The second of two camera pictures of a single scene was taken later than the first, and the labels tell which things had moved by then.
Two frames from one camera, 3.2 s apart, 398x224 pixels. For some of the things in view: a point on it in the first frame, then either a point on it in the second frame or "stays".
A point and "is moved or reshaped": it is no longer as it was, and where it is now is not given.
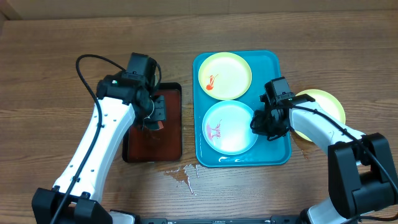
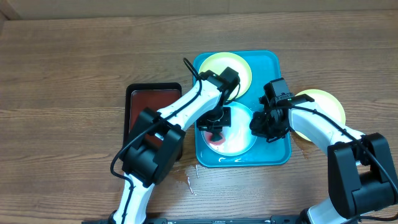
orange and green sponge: (153, 124) is moved or reshaped
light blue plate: (226, 127) stays
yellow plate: (328, 101) stays
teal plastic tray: (265, 67) stays
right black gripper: (262, 129) stays
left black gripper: (159, 114) -> (204, 124)
